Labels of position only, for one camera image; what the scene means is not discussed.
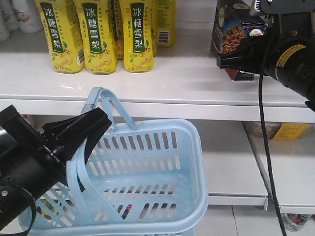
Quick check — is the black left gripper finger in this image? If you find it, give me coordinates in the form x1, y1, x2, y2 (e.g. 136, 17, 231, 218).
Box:
56, 119, 111, 164
42, 108, 108, 144

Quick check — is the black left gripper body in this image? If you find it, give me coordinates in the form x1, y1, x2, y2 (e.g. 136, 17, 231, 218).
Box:
0, 105, 67, 185

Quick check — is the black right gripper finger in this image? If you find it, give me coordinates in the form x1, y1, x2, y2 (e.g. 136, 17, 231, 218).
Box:
216, 36, 263, 74

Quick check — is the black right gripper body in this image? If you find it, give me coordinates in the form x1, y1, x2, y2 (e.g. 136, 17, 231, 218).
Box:
255, 11, 313, 74

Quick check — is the dark blue Chocofello cookie box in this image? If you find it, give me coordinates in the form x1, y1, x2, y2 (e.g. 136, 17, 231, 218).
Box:
210, 0, 269, 81

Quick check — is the light blue plastic basket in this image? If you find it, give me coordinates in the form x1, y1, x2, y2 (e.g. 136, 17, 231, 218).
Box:
30, 87, 208, 236

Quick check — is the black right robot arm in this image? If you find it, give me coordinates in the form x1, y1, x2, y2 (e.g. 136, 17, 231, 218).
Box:
211, 0, 315, 110

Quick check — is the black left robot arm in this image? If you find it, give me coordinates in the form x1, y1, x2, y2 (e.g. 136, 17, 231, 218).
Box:
0, 105, 111, 229

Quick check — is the white supermarket shelf unit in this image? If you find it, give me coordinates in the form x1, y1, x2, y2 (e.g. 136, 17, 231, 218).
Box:
0, 0, 315, 214

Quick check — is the yellow labelled snack tub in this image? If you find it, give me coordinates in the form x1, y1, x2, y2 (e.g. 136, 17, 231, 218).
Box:
243, 121, 315, 140

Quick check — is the dark soda bottle below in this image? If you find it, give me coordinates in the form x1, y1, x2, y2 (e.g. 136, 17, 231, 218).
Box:
118, 204, 132, 219

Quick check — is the yellow pear drink bottle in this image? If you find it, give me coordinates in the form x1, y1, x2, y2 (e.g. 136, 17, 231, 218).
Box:
35, 0, 85, 74
157, 0, 176, 47
74, 0, 118, 74
119, 0, 154, 73

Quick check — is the white drink bottle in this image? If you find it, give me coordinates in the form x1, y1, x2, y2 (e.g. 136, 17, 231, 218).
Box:
12, 0, 43, 33

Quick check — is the clear bottle bottom right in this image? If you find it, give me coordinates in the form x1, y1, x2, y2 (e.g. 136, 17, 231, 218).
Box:
281, 213, 312, 232

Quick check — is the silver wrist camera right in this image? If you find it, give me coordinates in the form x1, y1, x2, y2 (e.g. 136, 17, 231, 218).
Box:
250, 0, 315, 16

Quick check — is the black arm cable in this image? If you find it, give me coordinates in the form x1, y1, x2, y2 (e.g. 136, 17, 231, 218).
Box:
0, 179, 38, 236
257, 31, 287, 236

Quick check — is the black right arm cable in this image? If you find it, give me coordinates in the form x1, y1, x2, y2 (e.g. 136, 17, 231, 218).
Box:
257, 31, 287, 236

